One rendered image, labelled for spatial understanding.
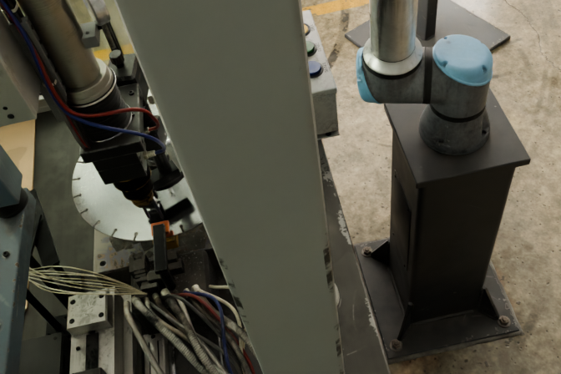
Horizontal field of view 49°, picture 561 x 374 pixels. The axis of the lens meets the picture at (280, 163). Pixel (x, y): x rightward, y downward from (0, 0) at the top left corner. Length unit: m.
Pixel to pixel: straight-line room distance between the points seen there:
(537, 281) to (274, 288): 1.90
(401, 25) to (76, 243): 0.80
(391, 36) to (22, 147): 0.94
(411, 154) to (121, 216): 0.64
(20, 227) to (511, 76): 2.07
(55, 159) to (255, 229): 1.38
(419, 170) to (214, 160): 1.19
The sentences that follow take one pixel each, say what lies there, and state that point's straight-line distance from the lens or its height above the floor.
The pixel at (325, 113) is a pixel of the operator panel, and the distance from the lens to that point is 1.36.
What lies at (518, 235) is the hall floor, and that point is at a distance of 2.19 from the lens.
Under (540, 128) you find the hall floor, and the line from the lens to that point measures 2.50.
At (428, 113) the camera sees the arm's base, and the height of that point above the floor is 0.82.
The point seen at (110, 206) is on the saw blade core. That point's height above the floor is 0.95.
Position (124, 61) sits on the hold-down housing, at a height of 1.25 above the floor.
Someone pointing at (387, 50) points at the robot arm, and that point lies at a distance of 1.19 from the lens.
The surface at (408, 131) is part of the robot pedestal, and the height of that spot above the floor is 0.75.
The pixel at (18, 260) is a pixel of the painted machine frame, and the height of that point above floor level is 1.04.
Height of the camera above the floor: 1.81
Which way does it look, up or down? 50 degrees down
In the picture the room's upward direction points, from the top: 11 degrees counter-clockwise
